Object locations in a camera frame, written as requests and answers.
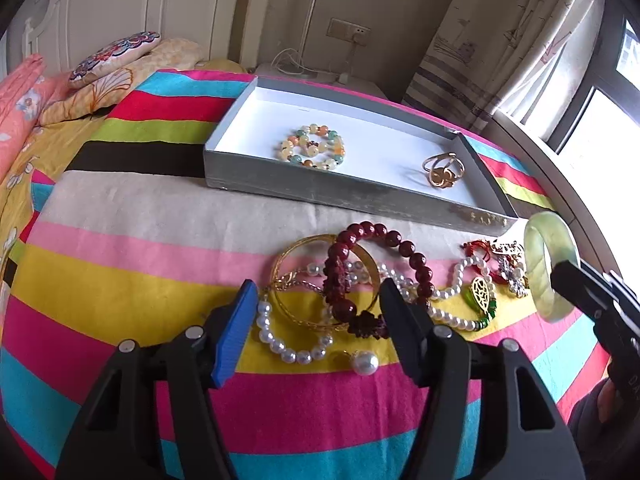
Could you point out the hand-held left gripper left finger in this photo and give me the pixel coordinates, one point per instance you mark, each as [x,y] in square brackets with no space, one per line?
[234,332]

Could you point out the gold green leaf pendant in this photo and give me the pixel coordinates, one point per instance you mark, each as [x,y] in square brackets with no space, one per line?
[480,292]

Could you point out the person's right hand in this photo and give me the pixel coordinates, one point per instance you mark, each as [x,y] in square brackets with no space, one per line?
[590,425]

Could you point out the embroidered round cushion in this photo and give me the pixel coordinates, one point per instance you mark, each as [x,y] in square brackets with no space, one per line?
[112,57]

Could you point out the striped colourful blanket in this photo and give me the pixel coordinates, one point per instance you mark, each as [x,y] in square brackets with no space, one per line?
[150,260]

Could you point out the green jade bangle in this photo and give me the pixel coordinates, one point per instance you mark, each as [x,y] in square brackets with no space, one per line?
[537,270]

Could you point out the gold bangle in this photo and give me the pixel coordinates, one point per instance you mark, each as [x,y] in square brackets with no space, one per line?
[292,250]

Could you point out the window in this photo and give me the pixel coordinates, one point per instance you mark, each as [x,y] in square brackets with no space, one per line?
[610,125]

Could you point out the white headboard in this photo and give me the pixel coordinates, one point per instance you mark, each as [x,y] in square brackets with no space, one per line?
[150,5]

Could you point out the pink floral pillow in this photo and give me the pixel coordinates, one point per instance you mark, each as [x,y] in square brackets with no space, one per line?
[20,105]

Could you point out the grey cardboard box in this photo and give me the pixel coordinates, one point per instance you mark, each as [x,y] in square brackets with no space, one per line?
[350,195]

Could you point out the yellow shell-print pillow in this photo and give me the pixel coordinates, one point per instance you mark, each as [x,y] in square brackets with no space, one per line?
[125,85]

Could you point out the large pearl earring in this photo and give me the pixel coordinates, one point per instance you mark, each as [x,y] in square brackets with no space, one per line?
[365,362]

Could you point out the white lamp pole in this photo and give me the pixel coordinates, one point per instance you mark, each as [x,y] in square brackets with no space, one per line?
[314,15]

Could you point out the printed striped curtain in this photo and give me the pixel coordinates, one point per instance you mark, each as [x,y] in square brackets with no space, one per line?
[490,45]

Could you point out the wall socket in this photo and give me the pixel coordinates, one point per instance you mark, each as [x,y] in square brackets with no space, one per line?
[349,31]

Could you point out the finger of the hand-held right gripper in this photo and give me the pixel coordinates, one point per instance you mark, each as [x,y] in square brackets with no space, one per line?
[575,285]

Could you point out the white nightstand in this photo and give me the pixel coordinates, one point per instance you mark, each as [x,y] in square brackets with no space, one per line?
[320,80]

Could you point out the yellow floral bed sheet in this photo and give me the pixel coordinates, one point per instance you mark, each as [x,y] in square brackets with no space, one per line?
[50,160]

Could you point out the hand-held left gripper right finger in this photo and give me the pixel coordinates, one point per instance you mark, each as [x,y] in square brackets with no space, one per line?
[400,332]

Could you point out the rhinestone brooch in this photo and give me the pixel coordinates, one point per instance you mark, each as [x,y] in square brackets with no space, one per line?
[512,275]

